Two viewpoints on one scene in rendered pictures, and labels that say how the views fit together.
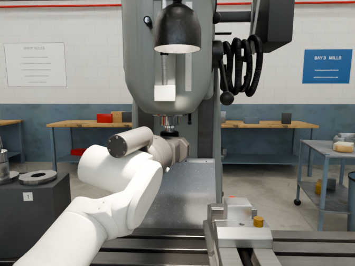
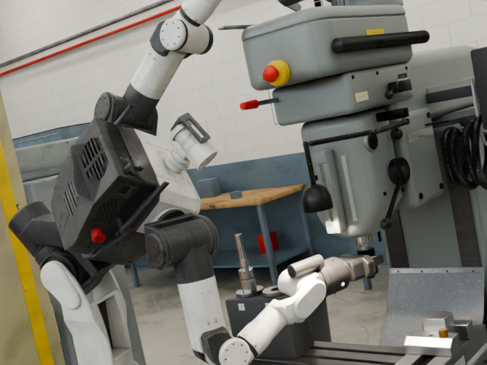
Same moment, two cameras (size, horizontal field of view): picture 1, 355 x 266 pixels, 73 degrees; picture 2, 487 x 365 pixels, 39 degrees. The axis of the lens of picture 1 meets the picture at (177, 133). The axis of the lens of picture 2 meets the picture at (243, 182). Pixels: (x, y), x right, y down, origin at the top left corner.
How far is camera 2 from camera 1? 1.41 m
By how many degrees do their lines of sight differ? 39
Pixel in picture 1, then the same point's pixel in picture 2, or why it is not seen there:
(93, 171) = (284, 286)
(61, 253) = (261, 321)
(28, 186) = (268, 298)
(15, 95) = (287, 139)
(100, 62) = (433, 38)
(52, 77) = not seen: hidden behind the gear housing
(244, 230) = (428, 340)
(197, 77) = (361, 209)
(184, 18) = (311, 198)
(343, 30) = not seen: outside the picture
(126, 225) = (295, 314)
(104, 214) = (282, 308)
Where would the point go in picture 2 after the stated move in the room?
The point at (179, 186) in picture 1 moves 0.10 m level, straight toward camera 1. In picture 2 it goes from (438, 303) to (425, 314)
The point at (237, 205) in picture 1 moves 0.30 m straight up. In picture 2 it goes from (432, 318) to (411, 202)
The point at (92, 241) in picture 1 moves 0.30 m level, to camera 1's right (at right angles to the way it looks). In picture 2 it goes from (276, 319) to (389, 324)
